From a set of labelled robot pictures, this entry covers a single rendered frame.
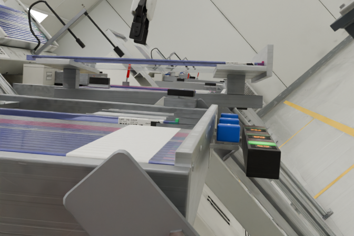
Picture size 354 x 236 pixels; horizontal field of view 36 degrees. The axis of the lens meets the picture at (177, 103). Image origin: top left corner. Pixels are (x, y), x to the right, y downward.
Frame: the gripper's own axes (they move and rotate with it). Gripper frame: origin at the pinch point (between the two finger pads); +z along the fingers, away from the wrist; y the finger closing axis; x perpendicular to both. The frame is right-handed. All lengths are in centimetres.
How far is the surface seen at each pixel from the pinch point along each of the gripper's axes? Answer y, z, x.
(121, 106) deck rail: 35.3, 16.8, 4.5
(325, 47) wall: -692, -111, 183
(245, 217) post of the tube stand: 14, 36, 34
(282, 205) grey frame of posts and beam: 34, 29, 38
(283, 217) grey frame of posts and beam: 34, 31, 39
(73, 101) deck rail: 34.9, 17.8, -4.8
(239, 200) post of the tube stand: 14.0, 32.5, 32.4
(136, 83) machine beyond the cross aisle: -400, 5, -47
